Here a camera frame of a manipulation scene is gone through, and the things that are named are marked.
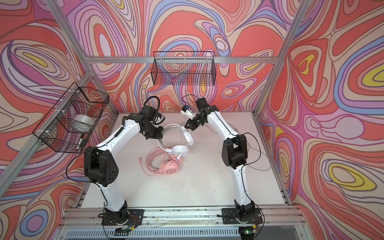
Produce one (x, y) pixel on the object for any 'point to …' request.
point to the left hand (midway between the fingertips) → (164, 134)
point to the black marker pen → (80, 141)
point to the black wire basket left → (69, 124)
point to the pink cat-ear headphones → (159, 161)
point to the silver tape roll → (82, 122)
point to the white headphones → (179, 150)
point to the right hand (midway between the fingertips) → (189, 128)
